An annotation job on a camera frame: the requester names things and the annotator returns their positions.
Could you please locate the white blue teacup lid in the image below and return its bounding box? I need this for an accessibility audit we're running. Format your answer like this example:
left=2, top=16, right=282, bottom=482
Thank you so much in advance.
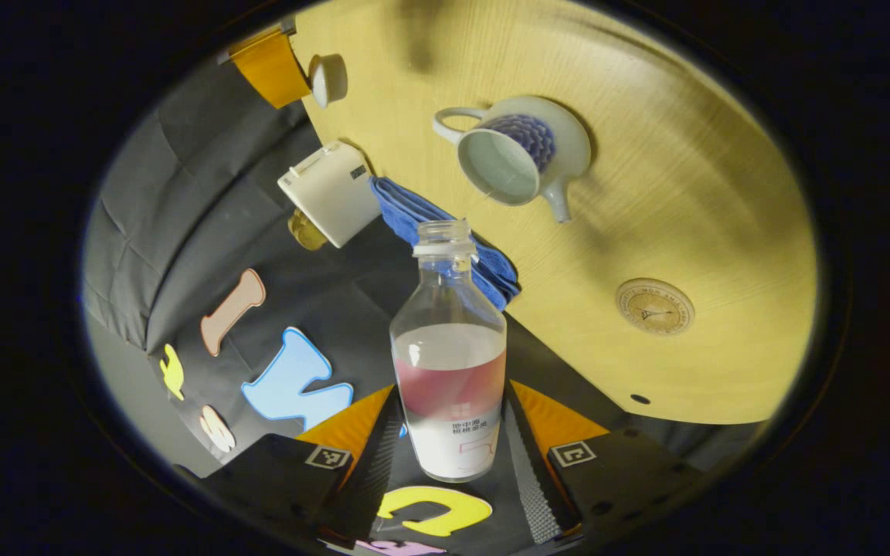
left=307, top=53, right=348, bottom=109

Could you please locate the white blue patterned teacup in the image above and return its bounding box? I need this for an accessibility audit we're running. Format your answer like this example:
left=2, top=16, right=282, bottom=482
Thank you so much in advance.
left=433, top=95, right=593, bottom=225

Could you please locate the folded blue towel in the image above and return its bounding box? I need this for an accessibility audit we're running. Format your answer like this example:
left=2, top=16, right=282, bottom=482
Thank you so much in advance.
left=370, top=176, right=521, bottom=311

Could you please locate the clear water bottle pink label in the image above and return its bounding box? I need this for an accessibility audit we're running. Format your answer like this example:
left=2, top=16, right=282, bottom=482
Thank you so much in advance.
left=389, top=219, right=508, bottom=483

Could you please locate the round brown coaster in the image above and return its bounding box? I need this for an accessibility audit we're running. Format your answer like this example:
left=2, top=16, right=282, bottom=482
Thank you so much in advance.
left=616, top=278, right=696, bottom=337

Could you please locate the brown bread slice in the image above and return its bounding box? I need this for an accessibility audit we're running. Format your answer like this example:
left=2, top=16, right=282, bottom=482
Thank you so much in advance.
left=288, top=208, right=316, bottom=246
left=298, top=220, right=329, bottom=252

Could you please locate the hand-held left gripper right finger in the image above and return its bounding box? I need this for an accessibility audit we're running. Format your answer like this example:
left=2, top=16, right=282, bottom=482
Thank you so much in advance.
left=505, top=378, right=705, bottom=551

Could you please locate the white toaster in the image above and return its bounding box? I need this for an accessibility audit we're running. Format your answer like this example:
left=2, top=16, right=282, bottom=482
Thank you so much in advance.
left=277, top=140, right=382, bottom=249

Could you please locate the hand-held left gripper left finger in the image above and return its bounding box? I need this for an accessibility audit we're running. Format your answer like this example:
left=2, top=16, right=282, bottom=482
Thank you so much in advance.
left=175, top=384, right=407, bottom=543

